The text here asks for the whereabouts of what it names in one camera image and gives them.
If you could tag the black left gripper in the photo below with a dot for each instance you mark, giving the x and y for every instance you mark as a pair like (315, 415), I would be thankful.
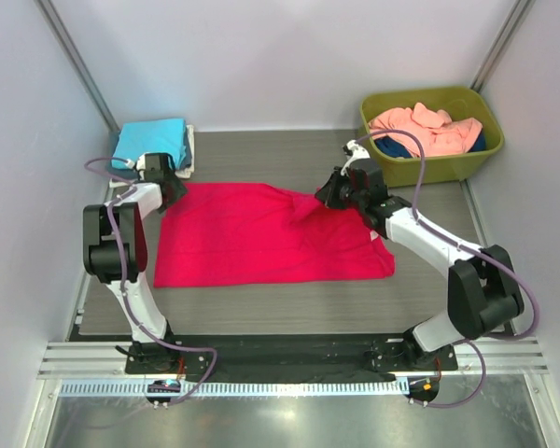
(172, 188)

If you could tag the aluminium front rail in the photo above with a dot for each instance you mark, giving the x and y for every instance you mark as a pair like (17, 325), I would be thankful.
(100, 360)

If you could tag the peach t shirt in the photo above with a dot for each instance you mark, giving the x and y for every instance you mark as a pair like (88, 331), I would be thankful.
(438, 134)

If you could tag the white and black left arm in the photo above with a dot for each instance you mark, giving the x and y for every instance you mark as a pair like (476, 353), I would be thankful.
(115, 252)

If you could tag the left aluminium frame post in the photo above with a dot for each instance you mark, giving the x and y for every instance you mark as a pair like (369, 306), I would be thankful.
(73, 55)

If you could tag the olive green plastic bin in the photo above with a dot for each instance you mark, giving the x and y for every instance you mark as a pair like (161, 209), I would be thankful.
(460, 103)

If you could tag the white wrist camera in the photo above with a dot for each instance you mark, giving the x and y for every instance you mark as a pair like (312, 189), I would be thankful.
(353, 151)
(136, 165)

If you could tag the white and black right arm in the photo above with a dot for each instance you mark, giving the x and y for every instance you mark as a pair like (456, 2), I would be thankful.
(481, 294)

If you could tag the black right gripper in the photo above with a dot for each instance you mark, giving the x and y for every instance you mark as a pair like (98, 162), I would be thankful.
(335, 189)

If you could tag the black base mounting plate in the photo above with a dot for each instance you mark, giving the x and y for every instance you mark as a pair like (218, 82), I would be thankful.
(288, 359)

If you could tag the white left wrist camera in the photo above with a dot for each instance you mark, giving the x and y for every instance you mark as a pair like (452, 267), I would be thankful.
(136, 165)

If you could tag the right aluminium frame post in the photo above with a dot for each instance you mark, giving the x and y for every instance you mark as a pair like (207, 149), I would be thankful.
(506, 33)

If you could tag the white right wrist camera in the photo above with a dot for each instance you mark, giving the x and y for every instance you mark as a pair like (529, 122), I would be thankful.
(353, 151)

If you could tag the white slotted cable duct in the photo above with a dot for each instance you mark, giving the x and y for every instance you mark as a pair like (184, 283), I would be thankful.
(168, 388)

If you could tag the dark blue t shirt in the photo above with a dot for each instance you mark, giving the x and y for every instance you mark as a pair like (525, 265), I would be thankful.
(394, 149)

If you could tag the red t shirt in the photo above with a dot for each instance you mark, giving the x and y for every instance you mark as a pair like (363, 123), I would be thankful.
(229, 234)

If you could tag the folded turquoise t shirt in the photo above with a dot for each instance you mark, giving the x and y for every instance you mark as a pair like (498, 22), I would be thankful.
(159, 136)

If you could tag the folded white t shirt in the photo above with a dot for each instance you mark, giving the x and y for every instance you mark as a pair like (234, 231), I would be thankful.
(184, 172)

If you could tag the aluminium frame post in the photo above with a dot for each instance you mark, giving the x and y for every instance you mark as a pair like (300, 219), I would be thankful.
(506, 33)
(73, 55)

